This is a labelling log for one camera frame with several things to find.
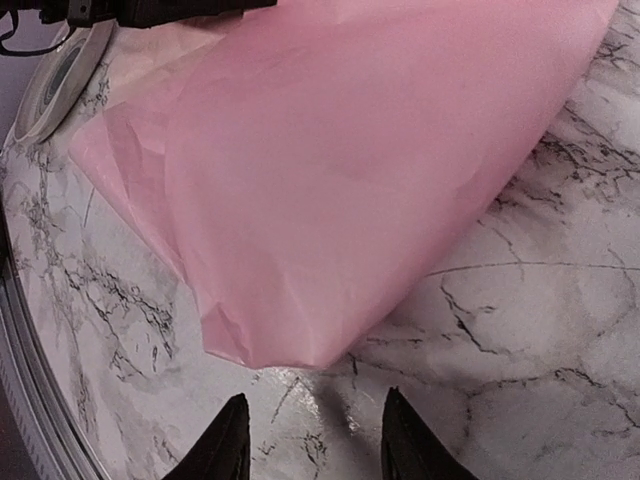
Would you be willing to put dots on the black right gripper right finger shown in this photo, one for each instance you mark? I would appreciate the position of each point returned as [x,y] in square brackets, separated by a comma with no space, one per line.
[409,448]

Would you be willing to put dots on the pink wrapping paper sheet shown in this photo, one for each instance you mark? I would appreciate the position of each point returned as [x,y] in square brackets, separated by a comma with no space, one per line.
[305,173]

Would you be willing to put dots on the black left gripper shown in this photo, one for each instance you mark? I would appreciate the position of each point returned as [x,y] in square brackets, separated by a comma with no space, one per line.
[140,13]

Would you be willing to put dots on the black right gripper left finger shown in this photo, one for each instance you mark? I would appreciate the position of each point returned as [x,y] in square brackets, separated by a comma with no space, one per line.
[223,450]

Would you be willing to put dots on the aluminium front rail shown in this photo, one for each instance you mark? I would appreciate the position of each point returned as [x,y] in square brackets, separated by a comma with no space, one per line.
[54,442]

